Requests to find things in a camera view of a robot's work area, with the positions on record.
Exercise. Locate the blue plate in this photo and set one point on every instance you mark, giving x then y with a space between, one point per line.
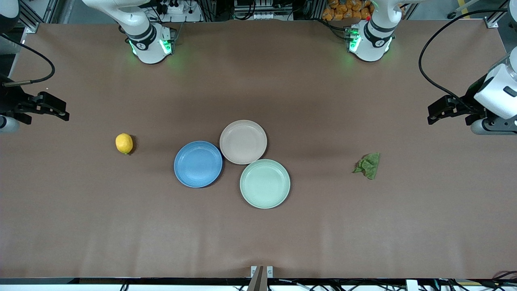
198 164

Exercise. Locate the aluminium frame profile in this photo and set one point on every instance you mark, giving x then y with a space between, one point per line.
503 8

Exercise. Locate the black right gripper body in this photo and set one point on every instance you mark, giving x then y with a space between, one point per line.
11 101

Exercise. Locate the beige plate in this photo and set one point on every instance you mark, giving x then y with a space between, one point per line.
243 141

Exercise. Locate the white power strip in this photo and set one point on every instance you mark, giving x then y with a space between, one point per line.
173 7

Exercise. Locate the yellow lemon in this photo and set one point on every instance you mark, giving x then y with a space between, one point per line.
124 143

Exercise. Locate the light green plate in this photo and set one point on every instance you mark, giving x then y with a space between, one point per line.
265 184

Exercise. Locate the metal table edge bracket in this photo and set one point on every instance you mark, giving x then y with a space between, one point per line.
258 279

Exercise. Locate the bag of orange items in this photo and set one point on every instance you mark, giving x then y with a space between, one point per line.
343 10

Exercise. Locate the green lettuce leaf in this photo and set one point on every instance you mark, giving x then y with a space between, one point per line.
368 165

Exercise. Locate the brown table cover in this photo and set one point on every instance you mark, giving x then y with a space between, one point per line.
363 226

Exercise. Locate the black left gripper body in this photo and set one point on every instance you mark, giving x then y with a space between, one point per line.
467 102

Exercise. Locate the metal corner bracket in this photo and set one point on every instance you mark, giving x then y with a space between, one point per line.
491 23

